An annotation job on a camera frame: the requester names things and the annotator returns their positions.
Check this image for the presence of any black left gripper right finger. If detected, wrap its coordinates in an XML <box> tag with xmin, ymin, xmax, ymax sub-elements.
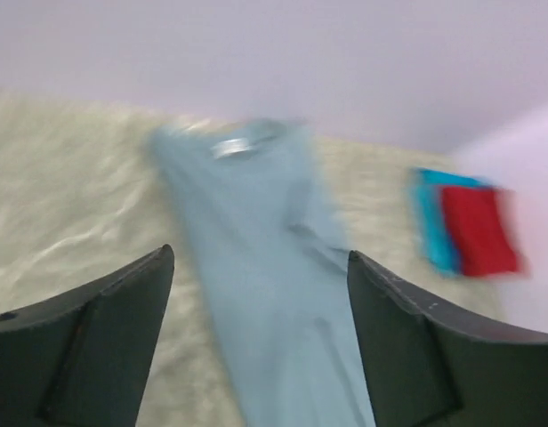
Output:
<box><xmin>347</xmin><ymin>251</ymin><xmax>548</xmax><ymax>427</ymax></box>

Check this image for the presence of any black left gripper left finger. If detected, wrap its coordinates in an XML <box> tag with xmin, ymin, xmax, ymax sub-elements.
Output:
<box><xmin>0</xmin><ymin>245</ymin><xmax>174</xmax><ymax>426</ymax></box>

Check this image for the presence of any grey blue t shirt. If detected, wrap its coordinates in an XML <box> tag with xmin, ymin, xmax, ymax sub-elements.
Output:
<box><xmin>149</xmin><ymin>119</ymin><xmax>375</xmax><ymax>426</ymax></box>

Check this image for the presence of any folded red t shirt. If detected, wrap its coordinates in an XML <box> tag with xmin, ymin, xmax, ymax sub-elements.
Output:
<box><xmin>440</xmin><ymin>186</ymin><xmax>522</xmax><ymax>278</ymax></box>

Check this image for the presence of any folded turquoise t shirt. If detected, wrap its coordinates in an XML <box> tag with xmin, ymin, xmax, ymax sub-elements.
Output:
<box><xmin>408</xmin><ymin>167</ymin><xmax>488</xmax><ymax>277</ymax></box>

